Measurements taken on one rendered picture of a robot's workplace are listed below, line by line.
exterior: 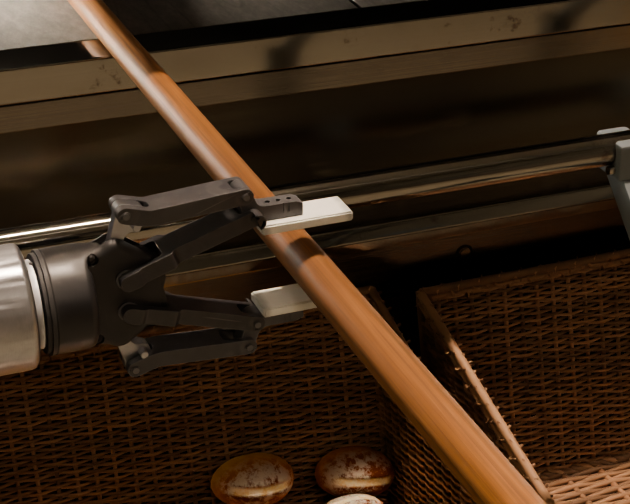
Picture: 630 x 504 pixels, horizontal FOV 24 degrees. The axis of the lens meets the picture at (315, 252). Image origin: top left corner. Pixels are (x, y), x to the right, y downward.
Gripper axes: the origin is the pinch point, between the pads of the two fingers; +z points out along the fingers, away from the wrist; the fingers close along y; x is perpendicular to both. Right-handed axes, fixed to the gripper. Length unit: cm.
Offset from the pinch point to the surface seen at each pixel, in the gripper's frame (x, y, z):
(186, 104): -30.0, -1.0, -0.1
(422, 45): -53, 5, 34
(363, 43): -53, 4, 27
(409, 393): 20.1, -0.1, -0.9
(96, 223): -16.3, 2.6, -12.1
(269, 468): -43, 51, 12
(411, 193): -15.5, 4.3, 15.7
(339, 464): -43, 52, 20
